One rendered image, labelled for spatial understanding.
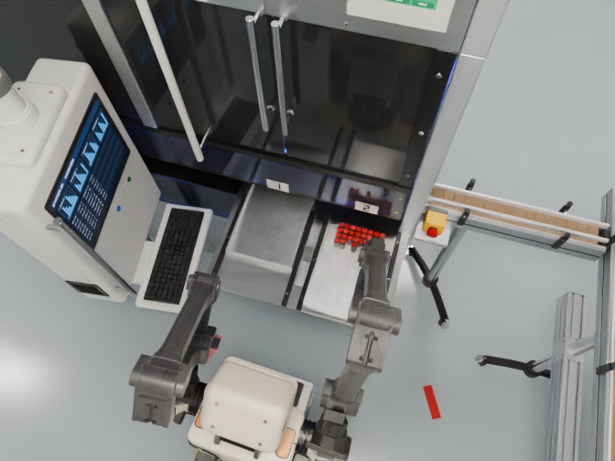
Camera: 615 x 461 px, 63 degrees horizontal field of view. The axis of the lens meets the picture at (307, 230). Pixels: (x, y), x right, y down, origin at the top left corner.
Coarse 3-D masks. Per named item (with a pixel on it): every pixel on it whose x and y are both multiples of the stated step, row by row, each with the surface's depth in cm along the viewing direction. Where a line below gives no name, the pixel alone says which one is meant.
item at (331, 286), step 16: (384, 240) 191; (320, 256) 188; (336, 256) 188; (352, 256) 188; (320, 272) 185; (336, 272) 185; (352, 272) 185; (320, 288) 183; (336, 288) 182; (352, 288) 182; (320, 304) 180; (336, 304) 180
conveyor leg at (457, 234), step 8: (456, 232) 209; (464, 232) 207; (448, 240) 218; (456, 240) 213; (448, 248) 222; (440, 256) 233; (448, 256) 230; (440, 264) 239; (432, 272) 251; (432, 280) 258
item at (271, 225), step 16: (256, 192) 201; (272, 192) 201; (256, 208) 198; (272, 208) 197; (288, 208) 197; (304, 208) 197; (240, 224) 194; (256, 224) 194; (272, 224) 194; (288, 224) 194; (304, 224) 194; (240, 240) 192; (256, 240) 191; (272, 240) 191; (288, 240) 191; (240, 256) 188; (256, 256) 188; (272, 256) 188; (288, 256) 188
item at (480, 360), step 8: (480, 360) 254; (488, 360) 249; (496, 360) 247; (504, 360) 246; (512, 360) 245; (512, 368) 245; (520, 368) 243; (528, 368) 241; (528, 376) 243; (536, 376) 240; (544, 376) 242
